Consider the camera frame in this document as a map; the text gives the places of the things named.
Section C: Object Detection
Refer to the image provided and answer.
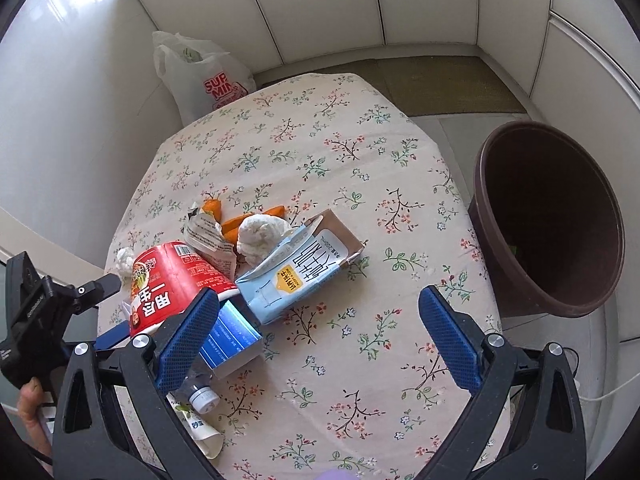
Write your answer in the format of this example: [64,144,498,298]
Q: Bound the red instant noodle cup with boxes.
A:
[129,240,240,337]

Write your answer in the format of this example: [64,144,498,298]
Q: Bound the silver foil snack wrapper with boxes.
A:
[182,203,238,281]

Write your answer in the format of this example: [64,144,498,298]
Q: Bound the brown trash bin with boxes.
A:
[469,120,625,318]

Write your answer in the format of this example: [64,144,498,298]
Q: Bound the white kitchen cabinets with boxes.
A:
[139,0,639,309]

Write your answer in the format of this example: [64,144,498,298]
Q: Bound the person left hand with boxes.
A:
[17,377,52,457]

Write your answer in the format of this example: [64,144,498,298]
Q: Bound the blue cardboard box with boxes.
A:
[200,300,262,379]

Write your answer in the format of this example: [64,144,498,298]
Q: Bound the small white tube wrapper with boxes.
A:
[166,393,224,460]

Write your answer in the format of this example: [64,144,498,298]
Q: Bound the small crumpled white paper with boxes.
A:
[115,247,136,278]

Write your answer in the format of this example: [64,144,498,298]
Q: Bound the orange carrot piece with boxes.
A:
[220,205,286,245]

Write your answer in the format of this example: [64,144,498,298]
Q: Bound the crumpled white tissue ball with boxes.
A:
[235,214,292,268]

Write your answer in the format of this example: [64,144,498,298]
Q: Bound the small orange carrot top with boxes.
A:
[201,198,222,223]

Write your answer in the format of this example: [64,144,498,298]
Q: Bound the floral tablecloth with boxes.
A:
[106,74,500,479]

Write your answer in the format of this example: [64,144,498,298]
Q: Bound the light blue milk carton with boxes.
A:
[235,209,363,325]

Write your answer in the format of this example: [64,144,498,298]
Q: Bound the white plastic shopping bag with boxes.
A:
[152,30,256,126]

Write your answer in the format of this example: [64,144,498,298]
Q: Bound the olive floor mat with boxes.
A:
[254,51,525,117]

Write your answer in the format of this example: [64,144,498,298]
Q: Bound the white cable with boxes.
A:
[577,372,640,403]

